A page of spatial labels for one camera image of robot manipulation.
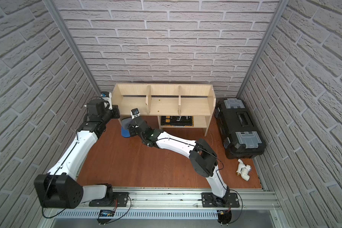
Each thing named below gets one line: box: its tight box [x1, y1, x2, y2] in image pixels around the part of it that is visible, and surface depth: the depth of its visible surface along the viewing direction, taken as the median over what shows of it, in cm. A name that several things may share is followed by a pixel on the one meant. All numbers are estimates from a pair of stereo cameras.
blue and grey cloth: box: [121, 117, 133, 138], surface depth 78 cm
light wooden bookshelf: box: [111, 83, 217, 137], surface depth 85 cm
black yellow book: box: [160, 115, 194, 127], surface depth 91 cm
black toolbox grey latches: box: [214, 98, 267, 160], surface depth 86 cm
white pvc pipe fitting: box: [235, 158, 252, 182], surface depth 84 cm
